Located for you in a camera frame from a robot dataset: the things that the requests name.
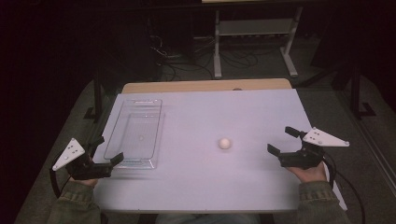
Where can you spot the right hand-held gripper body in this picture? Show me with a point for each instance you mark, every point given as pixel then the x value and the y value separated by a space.
pixel 300 158

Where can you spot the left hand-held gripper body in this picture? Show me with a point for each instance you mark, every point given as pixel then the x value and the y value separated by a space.
pixel 81 169

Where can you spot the person's left hand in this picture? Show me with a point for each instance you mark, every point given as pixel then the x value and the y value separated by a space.
pixel 84 181

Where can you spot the clear plastic tray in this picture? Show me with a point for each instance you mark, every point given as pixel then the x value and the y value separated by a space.
pixel 137 133

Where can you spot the black metal stand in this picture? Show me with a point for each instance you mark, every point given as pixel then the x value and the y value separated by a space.
pixel 98 93
pixel 356 93

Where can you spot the person's right hand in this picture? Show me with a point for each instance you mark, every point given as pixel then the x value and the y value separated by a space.
pixel 309 174

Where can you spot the wooden table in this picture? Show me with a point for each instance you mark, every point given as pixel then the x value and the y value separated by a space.
pixel 205 85

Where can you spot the white ball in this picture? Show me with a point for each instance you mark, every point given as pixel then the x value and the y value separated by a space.
pixel 224 143

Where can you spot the white metal table frame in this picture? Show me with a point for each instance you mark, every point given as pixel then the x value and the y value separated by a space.
pixel 255 27

